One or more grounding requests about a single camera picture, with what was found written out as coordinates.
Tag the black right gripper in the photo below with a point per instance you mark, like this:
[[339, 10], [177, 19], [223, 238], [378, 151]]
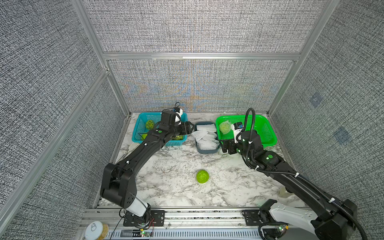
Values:
[[225, 147]]

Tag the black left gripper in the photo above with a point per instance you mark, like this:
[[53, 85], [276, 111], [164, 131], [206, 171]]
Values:
[[187, 130]]

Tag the white foam net sleeve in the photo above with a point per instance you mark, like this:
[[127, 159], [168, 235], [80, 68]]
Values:
[[225, 127]]

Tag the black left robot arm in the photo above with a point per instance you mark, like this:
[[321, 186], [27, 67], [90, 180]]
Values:
[[119, 180]]

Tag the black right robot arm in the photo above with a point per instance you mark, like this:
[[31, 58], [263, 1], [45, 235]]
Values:
[[329, 217]]

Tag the white foam net pile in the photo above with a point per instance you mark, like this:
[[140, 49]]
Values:
[[205, 136]]

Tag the custard apple in teal basket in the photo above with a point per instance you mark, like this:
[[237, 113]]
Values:
[[150, 124]]

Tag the grey-blue plastic tub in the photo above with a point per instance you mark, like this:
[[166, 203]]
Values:
[[207, 141]]

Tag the bright green plastic basket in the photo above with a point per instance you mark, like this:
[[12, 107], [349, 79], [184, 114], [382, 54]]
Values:
[[262, 126]]

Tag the teal plastic basket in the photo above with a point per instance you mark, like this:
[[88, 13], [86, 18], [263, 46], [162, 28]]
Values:
[[140, 131]]

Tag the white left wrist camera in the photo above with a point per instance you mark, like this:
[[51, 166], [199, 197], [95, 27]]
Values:
[[179, 112]]

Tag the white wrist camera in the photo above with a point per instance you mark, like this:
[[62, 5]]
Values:
[[179, 112], [237, 128]]

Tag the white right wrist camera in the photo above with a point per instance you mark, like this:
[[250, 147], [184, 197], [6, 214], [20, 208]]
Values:
[[237, 128]]

